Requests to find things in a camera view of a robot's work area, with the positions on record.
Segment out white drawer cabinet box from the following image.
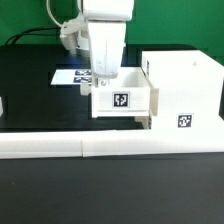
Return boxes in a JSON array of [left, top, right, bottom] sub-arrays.
[[142, 50, 224, 130]]

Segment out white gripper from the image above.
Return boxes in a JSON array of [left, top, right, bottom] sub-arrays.
[[87, 21, 126, 88]]

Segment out white front drawer with tag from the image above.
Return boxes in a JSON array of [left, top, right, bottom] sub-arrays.
[[134, 115, 152, 129]]

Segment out white foam rail front left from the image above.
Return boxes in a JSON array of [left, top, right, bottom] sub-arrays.
[[0, 132, 83, 159]]

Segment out white foam rail front right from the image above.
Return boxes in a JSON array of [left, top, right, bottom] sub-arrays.
[[82, 129, 224, 157]]

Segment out white sheet with tags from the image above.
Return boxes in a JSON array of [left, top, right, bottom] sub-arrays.
[[51, 69, 92, 85]]

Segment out white drawer with tag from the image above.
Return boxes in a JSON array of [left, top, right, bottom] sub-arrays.
[[80, 67, 153, 118], [134, 115, 152, 129]]

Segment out white foam rail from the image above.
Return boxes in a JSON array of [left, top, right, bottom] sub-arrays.
[[0, 132, 83, 159], [82, 129, 224, 157]]

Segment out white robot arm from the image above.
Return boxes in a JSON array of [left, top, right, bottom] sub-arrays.
[[46, 0, 134, 86]]

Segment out black cables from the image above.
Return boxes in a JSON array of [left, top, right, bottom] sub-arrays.
[[4, 25, 63, 46]]

